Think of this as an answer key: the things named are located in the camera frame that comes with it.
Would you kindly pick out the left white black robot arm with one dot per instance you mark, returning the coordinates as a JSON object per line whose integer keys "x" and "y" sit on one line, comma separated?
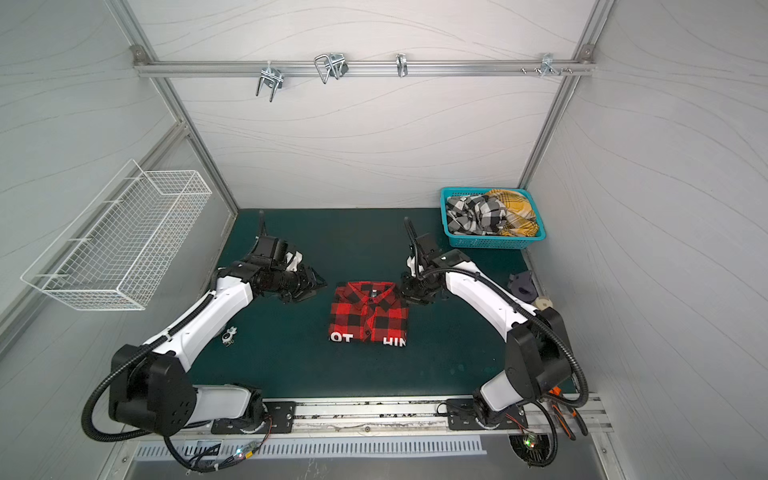
{"x": 148, "y": 389}

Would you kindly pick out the horizontal aluminium rail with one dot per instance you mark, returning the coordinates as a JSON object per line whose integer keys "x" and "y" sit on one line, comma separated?
{"x": 357, "y": 68}

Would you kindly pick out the red black plaid shirt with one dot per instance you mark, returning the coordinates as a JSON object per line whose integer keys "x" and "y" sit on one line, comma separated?
{"x": 369, "y": 312}

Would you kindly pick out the teal plastic basket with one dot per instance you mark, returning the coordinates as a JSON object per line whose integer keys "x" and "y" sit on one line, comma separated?
{"x": 488, "y": 241}

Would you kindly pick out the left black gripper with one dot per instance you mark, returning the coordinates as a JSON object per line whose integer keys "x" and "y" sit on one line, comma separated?
{"x": 309, "y": 284}

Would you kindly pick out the grey black plaid shirt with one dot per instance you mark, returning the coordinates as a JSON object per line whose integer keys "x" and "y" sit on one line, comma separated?
{"x": 477, "y": 215}

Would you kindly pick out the metal hook bracket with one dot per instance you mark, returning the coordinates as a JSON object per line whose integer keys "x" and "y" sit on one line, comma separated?
{"x": 547, "y": 67}

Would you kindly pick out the white wire basket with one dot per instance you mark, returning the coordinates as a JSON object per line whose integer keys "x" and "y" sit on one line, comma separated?
{"x": 114, "y": 254}

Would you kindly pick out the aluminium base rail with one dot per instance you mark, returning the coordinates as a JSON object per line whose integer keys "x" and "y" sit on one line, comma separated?
{"x": 381, "y": 416}

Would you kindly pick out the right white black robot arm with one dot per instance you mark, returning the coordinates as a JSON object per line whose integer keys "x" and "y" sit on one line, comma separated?
{"x": 539, "y": 363}

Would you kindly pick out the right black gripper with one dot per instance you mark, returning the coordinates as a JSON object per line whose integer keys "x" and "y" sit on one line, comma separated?
{"x": 417, "y": 288}

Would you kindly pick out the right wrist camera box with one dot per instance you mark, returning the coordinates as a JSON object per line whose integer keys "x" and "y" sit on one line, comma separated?
{"x": 428, "y": 248}

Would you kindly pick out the white slotted cable duct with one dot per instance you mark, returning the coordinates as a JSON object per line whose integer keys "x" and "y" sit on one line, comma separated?
{"x": 328, "y": 447}

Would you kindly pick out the orange handled pliers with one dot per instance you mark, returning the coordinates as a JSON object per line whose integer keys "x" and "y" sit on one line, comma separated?
{"x": 562, "y": 413}

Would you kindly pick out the dark grey plastic part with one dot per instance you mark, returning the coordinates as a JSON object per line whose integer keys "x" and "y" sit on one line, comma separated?
{"x": 522, "y": 287}

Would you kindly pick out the yellow plaid shirt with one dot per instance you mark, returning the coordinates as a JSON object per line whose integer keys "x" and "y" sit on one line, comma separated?
{"x": 520, "y": 218}

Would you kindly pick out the small metal bracket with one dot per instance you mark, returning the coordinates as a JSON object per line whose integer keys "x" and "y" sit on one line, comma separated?
{"x": 401, "y": 65}

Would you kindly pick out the metal u-bolt clamp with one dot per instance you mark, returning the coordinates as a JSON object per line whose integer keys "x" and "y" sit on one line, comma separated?
{"x": 331, "y": 65}
{"x": 271, "y": 80}

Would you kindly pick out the small metal clip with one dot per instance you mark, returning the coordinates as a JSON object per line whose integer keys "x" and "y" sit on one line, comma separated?
{"x": 228, "y": 336}

